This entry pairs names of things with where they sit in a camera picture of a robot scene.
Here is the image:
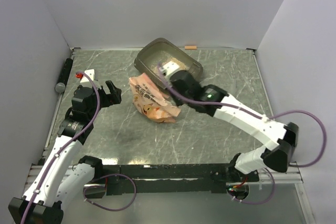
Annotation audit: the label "pink cat litter bag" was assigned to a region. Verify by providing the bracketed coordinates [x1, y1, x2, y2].
[129, 73, 181, 123]

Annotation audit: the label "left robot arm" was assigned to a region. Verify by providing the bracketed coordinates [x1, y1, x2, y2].
[8, 81, 121, 223]

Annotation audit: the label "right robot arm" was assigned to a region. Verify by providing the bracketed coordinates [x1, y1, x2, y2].
[169, 70, 299, 181]

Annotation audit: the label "clean litter granules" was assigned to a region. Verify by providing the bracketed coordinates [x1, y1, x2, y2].
[150, 57, 188, 72]

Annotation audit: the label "grey plastic litter box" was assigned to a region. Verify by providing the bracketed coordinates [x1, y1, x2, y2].
[134, 38, 203, 88]

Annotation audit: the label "small orange block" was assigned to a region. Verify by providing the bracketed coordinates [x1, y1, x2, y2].
[184, 46, 197, 50]

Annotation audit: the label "black cylinder with grey cap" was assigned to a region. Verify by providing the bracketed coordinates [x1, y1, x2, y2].
[55, 58, 73, 93]

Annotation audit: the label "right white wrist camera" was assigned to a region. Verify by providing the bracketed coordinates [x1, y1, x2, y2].
[158, 61, 180, 78]

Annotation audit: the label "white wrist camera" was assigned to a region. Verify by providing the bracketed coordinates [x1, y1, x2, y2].
[75, 68, 102, 90]
[158, 61, 180, 78]

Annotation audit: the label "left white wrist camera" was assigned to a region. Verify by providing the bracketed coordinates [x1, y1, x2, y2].
[75, 68, 102, 90]

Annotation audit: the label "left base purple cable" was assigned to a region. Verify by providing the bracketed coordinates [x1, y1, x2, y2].
[82, 173, 137, 211]

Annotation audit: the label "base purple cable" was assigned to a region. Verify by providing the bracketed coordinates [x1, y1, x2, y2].
[227, 168, 276, 205]
[82, 173, 137, 211]

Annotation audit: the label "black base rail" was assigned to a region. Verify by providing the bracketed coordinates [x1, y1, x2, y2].
[85, 164, 259, 196]

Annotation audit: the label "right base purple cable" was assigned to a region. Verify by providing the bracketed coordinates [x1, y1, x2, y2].
[227, 168, 276, 205]

